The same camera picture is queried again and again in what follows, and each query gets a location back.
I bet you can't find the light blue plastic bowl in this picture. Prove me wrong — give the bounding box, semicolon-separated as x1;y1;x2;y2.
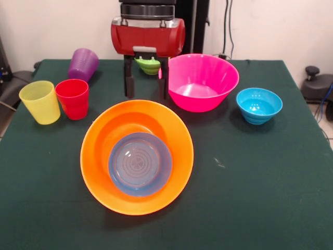
236;87;284;126

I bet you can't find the black floor stand base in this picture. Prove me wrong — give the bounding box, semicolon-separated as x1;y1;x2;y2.
0;69;34;110
301;66;333;104

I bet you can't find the black wall cable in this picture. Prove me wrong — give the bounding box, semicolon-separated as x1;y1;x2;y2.
228;0;235;57
222;0;229;54

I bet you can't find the purple plastic cup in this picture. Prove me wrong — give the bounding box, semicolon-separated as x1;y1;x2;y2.
68;47;100;83

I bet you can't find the dark green tablecloth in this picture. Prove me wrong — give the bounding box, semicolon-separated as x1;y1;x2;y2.
0;59;333;250

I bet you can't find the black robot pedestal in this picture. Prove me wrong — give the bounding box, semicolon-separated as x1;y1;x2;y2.
174;0;210;57

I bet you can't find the black equipment box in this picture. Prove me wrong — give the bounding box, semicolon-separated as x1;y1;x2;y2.
0;36;13;83

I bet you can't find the small green plastic bowl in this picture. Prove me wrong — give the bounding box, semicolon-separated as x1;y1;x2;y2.
134;57;161;76

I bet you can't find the yellow plastic cup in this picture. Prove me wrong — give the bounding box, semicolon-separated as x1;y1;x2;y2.
19;80;61;126

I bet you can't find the red plastic cup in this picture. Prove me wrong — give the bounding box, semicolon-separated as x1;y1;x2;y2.
55;79;90;121

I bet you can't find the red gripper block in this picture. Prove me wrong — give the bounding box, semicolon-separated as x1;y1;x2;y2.
110;17;186;100

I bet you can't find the orange plastic bowl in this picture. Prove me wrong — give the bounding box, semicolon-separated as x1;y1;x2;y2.
80;99;195;216

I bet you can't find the blue cable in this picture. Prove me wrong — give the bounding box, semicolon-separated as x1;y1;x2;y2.
314;82;333;123

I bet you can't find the pink plastic bowl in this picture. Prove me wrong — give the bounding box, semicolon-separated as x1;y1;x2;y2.
158;53;240;113

